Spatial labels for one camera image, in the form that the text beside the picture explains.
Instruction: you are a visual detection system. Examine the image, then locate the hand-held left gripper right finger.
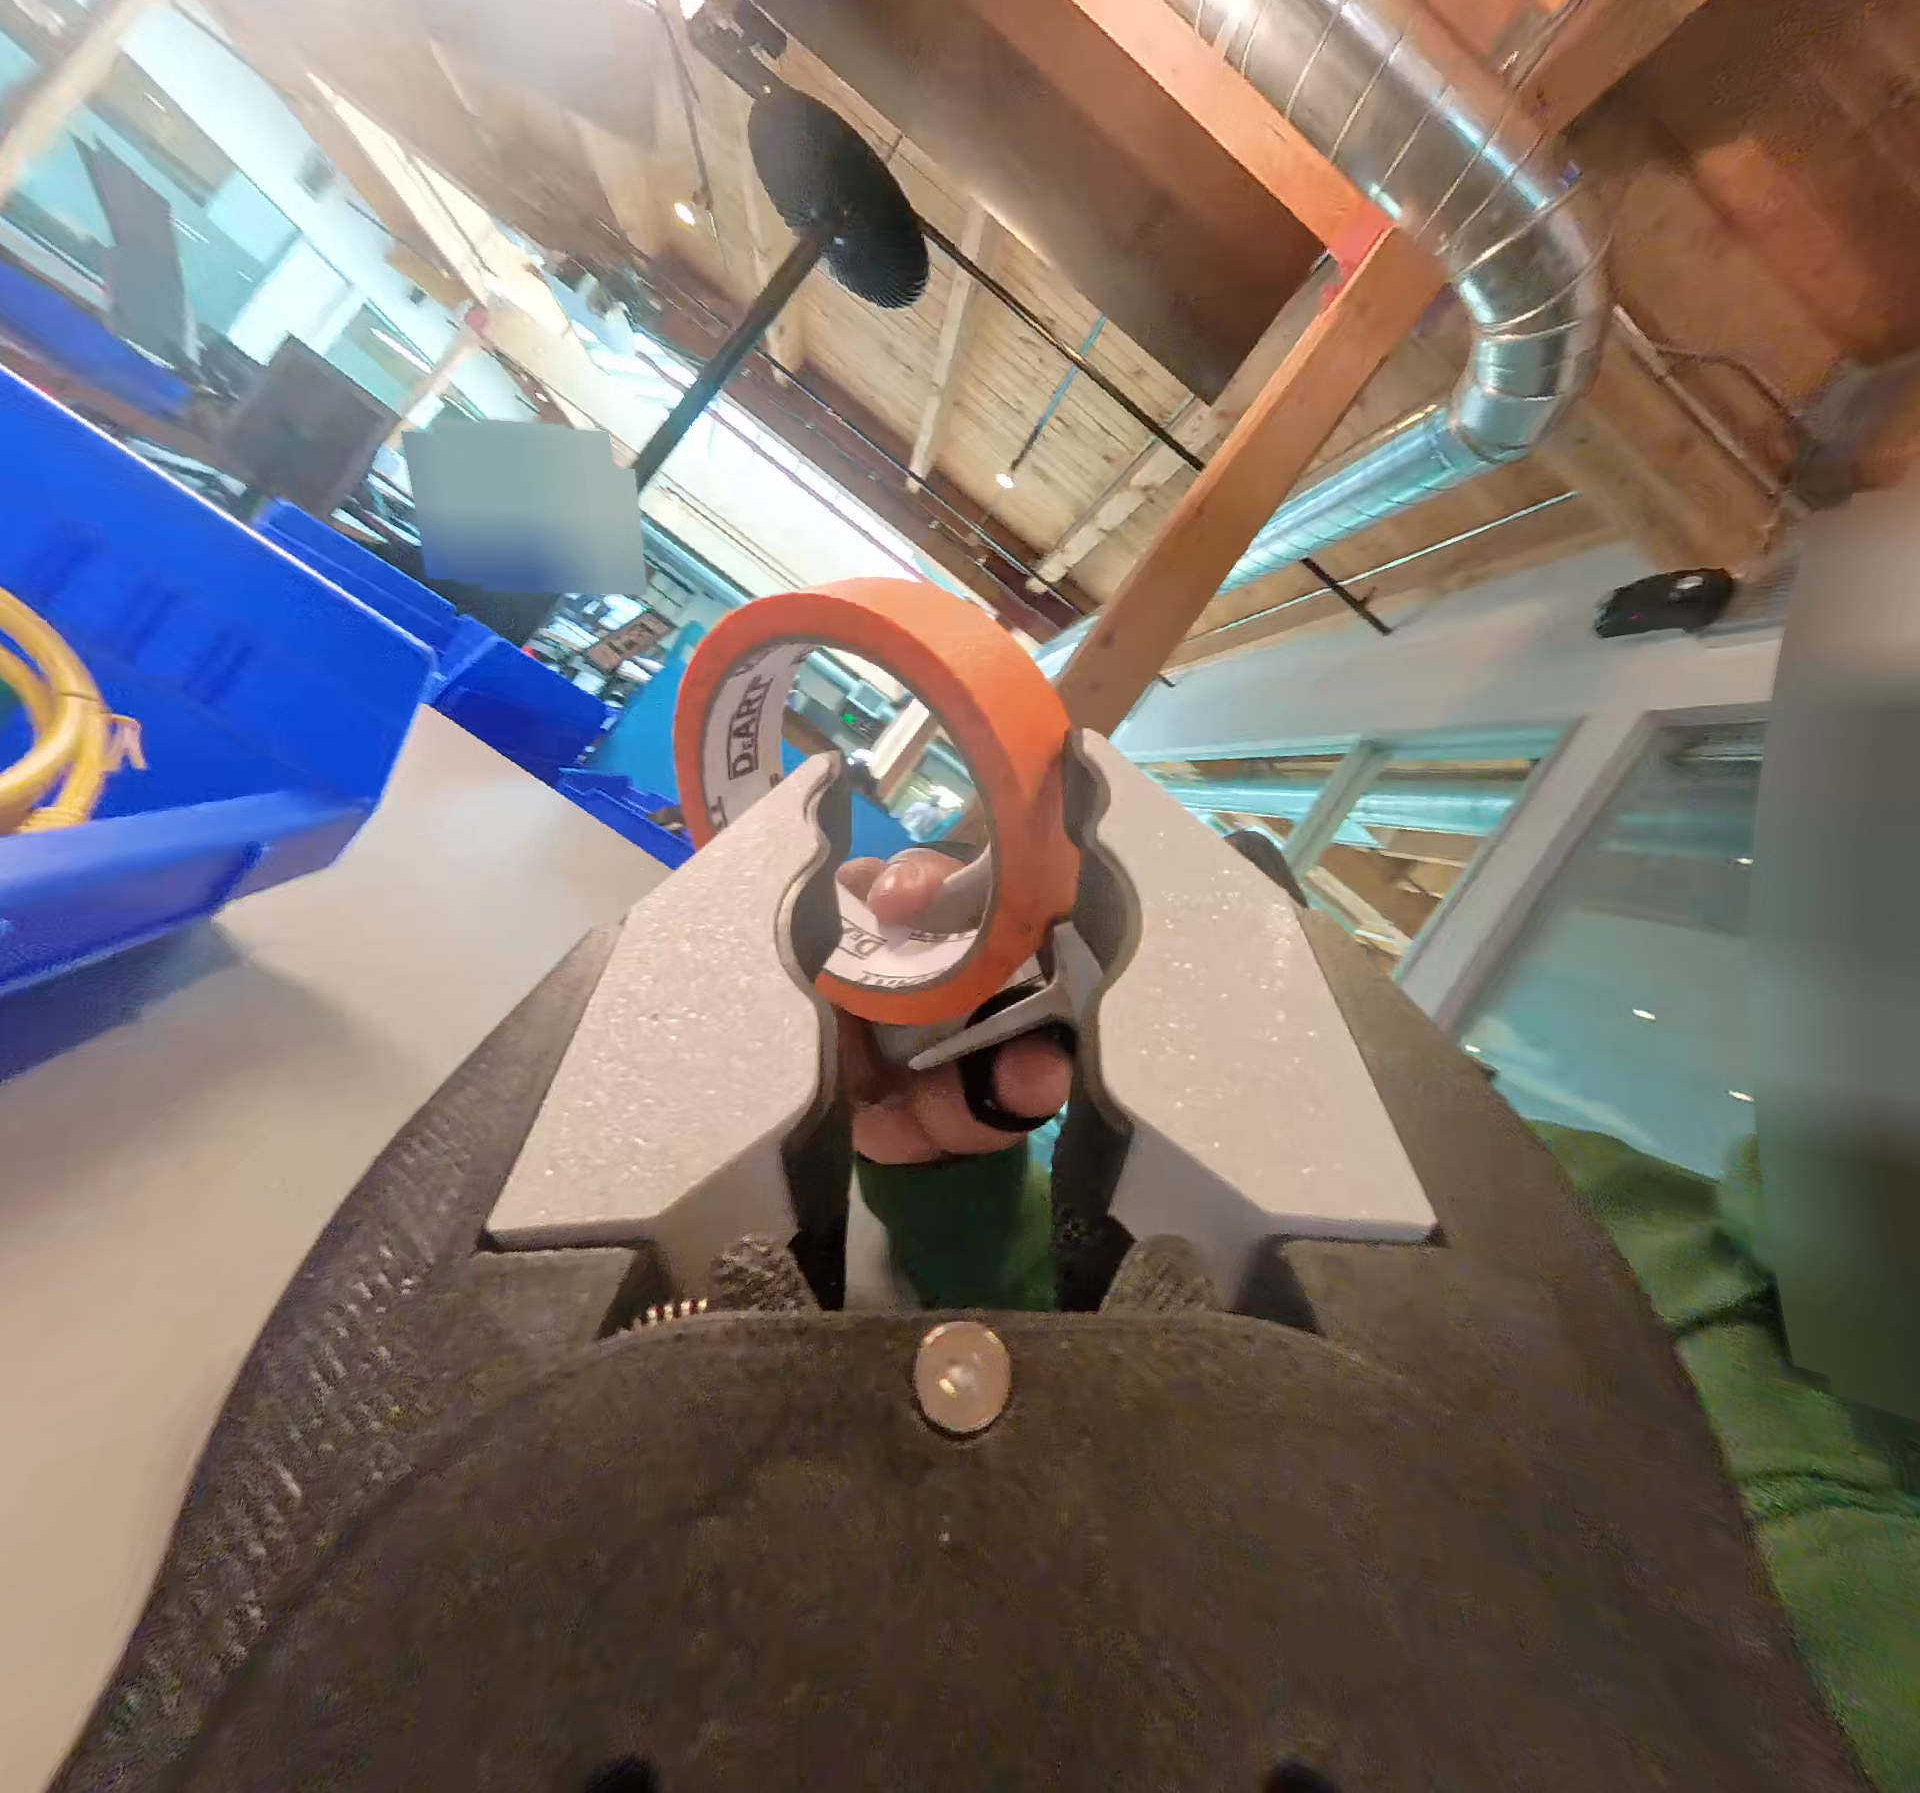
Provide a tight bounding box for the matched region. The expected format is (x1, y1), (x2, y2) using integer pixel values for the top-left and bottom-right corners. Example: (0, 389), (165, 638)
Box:
(1051, 739), (1444, 1269)

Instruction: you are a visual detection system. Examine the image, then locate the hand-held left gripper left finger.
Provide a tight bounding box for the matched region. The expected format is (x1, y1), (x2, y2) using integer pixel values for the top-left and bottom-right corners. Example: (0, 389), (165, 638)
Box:
(487, 759), (861, 1265)

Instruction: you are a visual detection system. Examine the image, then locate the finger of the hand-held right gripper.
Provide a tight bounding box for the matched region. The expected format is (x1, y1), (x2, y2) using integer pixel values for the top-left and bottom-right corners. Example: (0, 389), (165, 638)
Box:
(908, 999), (1068, 1080)

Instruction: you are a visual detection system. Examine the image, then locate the orange tape roll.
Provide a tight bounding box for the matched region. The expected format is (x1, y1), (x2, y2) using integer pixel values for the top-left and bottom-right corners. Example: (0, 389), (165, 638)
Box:
(676, 578), (1079, 1032)

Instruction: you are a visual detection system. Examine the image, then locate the blue plastic bin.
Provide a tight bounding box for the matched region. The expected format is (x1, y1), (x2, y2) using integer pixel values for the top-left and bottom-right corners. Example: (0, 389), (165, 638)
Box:
(254, 501), (630, 778)
(0, 365), (446, 1006)

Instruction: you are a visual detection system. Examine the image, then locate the person's right forearm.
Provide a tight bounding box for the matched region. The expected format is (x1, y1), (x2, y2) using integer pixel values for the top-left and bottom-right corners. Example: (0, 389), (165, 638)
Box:
(861, 1141), (1056, 1317)

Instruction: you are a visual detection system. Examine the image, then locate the person's right hand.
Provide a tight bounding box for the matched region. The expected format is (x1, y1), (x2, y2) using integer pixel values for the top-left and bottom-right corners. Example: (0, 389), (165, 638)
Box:
(840, 1012), (1079, 1168)

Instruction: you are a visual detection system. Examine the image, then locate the black computer monitor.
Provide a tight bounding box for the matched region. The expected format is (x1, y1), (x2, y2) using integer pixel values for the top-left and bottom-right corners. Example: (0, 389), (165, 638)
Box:
(209, 332), (399, 520)

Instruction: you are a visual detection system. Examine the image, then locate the black floor lamp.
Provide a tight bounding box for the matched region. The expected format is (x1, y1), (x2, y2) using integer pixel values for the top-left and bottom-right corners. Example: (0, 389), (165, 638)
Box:
(630, 86), (936, 501)

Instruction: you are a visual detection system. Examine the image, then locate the blue partition wall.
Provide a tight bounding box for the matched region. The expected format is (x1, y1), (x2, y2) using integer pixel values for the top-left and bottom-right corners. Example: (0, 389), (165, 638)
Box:
(577, 622), (914, 875)

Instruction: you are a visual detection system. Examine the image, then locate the wooden support post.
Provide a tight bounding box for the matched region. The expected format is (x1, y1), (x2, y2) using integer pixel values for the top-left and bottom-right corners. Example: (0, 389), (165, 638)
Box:
(1051, 215), (1454, 750)

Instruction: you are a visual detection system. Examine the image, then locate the black wall speaker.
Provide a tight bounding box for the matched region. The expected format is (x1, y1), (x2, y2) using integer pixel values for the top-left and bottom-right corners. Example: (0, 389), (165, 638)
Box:
(1595, 563), (1737, 645)

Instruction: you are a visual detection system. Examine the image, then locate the yellow cable coil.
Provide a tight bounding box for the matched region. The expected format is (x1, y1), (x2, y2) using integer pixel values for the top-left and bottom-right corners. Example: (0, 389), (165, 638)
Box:
(0, 590), (144, 842)

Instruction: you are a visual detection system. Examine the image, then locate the silver ceiling duct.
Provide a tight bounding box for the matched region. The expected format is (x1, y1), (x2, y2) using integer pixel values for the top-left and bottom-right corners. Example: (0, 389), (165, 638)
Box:
(1038, 0), (1619, 673)

